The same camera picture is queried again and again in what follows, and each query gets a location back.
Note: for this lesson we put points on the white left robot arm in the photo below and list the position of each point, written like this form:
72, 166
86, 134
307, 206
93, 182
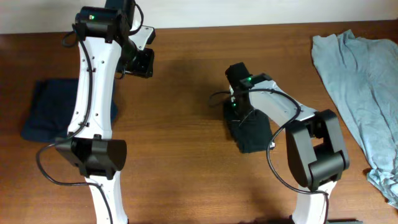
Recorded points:
111, 39

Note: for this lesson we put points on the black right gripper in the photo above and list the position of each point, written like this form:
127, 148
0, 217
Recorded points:
244, 118

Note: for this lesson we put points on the folded navy blue garment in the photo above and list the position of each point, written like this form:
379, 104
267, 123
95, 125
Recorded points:
51, 112

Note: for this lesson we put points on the light blue t-shirt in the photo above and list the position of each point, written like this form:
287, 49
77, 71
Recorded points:
360, 76

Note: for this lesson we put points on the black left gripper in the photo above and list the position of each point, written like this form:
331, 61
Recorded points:
146, 68

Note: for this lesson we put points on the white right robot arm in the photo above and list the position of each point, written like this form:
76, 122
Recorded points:
316, 152

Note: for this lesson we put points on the dark green t-shirt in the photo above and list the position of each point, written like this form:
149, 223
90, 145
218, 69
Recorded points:
252, 134

